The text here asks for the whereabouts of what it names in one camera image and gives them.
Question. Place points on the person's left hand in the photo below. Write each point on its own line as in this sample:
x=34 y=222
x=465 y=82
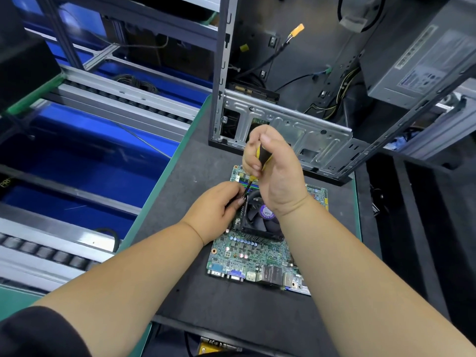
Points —
x=216 y=212

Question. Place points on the grey computer case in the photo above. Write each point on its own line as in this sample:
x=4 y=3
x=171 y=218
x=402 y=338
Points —
x=297 y=41

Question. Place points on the grey roller conveyor rail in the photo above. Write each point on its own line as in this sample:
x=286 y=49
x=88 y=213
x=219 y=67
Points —
x=44 y=249
x=119 y=104

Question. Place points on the person's right hand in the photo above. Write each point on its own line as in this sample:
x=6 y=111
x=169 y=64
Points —
x=277 y=174

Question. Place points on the aluminium frame post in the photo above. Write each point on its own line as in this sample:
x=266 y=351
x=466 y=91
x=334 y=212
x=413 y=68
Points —
x=442 y=130

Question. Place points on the empty black foam tray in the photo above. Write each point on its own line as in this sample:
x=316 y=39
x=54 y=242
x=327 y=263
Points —
x=416 y=241

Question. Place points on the green motherboard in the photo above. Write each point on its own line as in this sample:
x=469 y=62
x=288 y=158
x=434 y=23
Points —
x=253 y=256

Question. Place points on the person's black left sleeve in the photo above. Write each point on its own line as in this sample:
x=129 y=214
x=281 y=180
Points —
x=41 y=334

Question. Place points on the black cooling fan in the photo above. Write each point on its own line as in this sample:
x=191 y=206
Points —
x=262 y=218

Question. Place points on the black foam tray with boards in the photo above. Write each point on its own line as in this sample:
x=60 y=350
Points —
x=22 y=55

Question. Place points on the person's left forearm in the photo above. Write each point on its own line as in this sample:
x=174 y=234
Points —
x=119 y=293

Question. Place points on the dark metal frame leg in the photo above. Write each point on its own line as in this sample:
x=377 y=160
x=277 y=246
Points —
x=63 y=33

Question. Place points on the silver power supply unit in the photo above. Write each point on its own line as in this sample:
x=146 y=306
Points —
x=424 y=63

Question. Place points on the yellow box with green button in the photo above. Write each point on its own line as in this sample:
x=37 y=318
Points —
x=212 y=345

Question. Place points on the person's right forearm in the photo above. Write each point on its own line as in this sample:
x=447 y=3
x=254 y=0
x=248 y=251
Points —
x=372 y=286

